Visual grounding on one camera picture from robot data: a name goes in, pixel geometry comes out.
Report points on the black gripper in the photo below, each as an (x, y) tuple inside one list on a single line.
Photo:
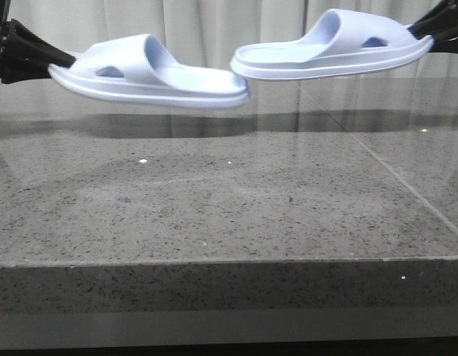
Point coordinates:
[(23, 44)]

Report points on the white pleated curtain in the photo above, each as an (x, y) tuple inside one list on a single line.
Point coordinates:
[(199, 33)]

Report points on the light blue slipper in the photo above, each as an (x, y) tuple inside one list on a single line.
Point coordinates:
[(341, 43), (140, 70)]

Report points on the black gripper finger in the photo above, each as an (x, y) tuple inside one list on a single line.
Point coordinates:
[(445, 42), (444, 16)]

